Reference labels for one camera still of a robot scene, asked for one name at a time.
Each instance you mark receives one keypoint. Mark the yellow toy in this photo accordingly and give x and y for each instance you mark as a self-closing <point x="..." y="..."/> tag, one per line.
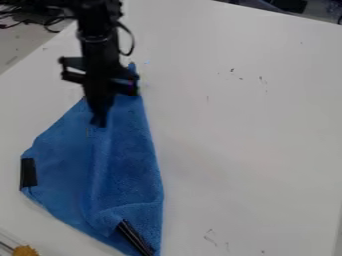
<point x="25" y="251"/>

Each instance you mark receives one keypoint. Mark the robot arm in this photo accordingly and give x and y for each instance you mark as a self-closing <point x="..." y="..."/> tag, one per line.
<point x="97" y="16"/>

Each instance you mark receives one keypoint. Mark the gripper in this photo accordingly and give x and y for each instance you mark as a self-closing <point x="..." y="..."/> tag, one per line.
<point x="100" y="70"/>

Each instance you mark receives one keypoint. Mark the blue cloth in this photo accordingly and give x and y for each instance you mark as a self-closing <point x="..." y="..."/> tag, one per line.
<point x="115" y="173"/>

